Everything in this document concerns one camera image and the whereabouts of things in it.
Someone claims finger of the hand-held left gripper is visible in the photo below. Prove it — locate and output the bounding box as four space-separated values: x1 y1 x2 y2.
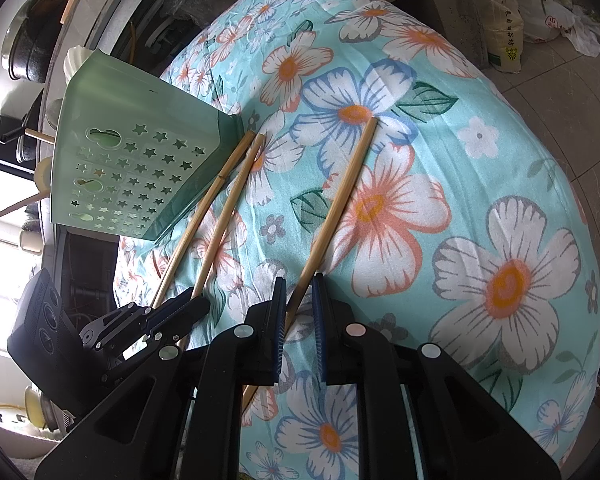
80 294 193 356
102 297 212 386

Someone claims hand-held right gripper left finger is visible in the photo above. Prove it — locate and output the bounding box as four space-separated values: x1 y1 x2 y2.
32 276 288 480

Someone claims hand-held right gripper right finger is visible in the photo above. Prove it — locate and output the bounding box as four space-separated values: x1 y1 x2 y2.
311 272 563 480

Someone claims slim white spoon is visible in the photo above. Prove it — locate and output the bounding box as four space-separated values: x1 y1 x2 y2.
35 157 56 196

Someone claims green plastic utensil holder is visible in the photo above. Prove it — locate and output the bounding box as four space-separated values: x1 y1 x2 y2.
50 49 246 242

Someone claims wide white ceramic spoon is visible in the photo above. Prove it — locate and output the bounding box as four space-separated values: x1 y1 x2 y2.
65 46 92 84

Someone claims floral blue blanket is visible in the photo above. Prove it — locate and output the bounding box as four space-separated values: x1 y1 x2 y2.
112 0 600 480

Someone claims black wok with lid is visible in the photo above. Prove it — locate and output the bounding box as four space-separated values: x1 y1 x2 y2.
0 87 48 163

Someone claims large black pot with lid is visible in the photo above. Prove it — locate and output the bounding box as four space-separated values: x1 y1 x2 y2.
0 0 78 83

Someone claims rice sack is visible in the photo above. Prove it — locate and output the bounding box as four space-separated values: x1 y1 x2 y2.
472 0 526 75

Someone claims white plastic bag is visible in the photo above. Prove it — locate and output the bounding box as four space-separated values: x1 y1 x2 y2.
522 0 581 43

